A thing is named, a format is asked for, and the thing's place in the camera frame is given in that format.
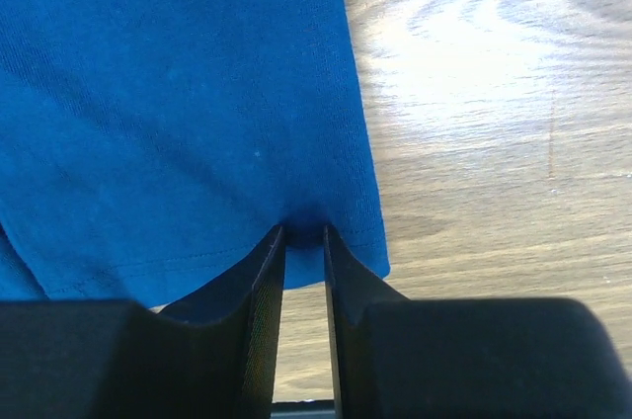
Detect blue Mickey print t-shirt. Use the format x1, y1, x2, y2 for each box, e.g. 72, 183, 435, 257
1, 0, 390, 307

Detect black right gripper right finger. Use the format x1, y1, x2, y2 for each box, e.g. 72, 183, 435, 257
324, 225, 406, 418

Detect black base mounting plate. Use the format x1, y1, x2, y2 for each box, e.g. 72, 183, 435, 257
270, 399, 336, 419

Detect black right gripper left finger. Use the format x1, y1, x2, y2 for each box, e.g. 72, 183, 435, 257
160, 225, 285, 418

